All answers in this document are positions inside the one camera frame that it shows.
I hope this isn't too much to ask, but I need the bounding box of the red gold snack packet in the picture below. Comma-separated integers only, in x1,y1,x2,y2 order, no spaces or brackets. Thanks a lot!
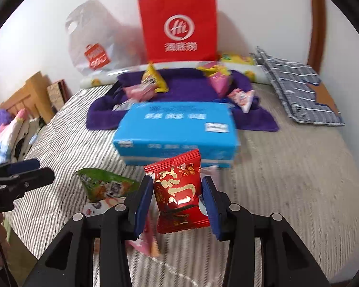
144,149,209,234

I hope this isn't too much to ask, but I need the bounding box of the wooden headboard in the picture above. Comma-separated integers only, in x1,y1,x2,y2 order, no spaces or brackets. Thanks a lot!
0,71,54,124

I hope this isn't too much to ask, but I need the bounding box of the white plastic Miniso bag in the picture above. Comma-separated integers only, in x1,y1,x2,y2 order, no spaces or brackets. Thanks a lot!
65,0,144,76

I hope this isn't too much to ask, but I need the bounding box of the pink white small packet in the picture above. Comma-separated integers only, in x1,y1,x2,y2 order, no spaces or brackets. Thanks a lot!
228,88,255,113

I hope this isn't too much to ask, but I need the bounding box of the patterned box by headboard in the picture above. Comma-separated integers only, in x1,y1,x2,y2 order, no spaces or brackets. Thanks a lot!
46,79,70,112

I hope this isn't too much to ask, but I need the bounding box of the plush toy pile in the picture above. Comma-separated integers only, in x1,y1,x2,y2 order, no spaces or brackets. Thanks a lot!
0,108,46,164

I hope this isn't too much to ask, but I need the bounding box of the blue plaid folded cloth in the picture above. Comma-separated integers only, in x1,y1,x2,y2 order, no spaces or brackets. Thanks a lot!
255,47,344,127

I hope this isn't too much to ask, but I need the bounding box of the red paper shopping bag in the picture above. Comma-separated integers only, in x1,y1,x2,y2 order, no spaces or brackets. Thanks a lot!
139,0,218,63

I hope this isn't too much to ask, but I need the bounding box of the pink yellow snack packet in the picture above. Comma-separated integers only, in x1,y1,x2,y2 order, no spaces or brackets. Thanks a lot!
196,61,232,99

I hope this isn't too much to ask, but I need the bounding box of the green snack packet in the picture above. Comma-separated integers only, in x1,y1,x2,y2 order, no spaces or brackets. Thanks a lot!
74,168,140,202

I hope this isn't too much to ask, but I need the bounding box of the blue tissue pack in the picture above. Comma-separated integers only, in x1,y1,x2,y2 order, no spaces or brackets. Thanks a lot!
113,102,240,168

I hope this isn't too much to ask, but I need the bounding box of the yellow triangular snack packet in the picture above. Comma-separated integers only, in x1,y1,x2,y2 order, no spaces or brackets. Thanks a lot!
141,63,169,93

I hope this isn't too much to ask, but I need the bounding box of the purple towel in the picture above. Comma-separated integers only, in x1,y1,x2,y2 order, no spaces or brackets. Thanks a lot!
86,68,279,132

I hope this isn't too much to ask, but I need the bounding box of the yellow snack bag at back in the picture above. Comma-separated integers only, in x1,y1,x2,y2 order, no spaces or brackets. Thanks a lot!
220,53,255,66

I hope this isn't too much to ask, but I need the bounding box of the brown wooden door frame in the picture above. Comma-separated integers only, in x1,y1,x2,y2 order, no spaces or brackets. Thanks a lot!
307,0,327,73

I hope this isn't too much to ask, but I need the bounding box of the silver clear packet on towel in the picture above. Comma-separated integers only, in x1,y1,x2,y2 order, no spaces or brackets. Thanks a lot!
113,99,138,111

